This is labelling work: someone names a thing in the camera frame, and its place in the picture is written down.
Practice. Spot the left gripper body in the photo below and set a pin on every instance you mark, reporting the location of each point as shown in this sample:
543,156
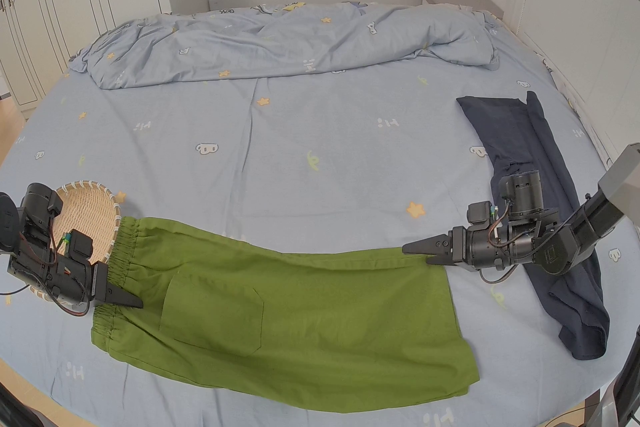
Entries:
80,287

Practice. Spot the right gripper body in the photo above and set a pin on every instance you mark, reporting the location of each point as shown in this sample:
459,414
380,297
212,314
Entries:
477,247

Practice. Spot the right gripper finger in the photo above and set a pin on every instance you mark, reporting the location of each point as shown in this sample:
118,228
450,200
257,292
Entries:
435,246
442,260

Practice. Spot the green shorts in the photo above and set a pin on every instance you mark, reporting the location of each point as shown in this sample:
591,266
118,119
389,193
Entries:
300,310

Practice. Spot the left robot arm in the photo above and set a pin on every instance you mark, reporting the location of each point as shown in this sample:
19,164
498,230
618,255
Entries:
40,205

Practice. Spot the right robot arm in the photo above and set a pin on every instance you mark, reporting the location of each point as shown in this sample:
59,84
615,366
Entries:
590,220

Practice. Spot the round woven basket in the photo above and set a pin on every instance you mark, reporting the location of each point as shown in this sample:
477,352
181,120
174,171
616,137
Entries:
92,220

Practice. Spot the dark blue garment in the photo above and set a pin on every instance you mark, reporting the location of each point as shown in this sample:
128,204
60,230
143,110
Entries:
515,135

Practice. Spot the bed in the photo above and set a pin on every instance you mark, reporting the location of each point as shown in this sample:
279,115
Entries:
325,140

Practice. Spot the pale blue quilt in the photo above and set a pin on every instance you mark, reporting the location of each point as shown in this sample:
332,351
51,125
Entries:
280,42

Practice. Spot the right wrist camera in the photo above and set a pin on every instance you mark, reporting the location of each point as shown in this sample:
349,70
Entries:
479,213

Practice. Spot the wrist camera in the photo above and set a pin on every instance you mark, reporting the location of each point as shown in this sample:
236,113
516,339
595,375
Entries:
479,213
79,246

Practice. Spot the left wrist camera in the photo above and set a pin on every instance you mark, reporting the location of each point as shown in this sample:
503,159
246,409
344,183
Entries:
79,246

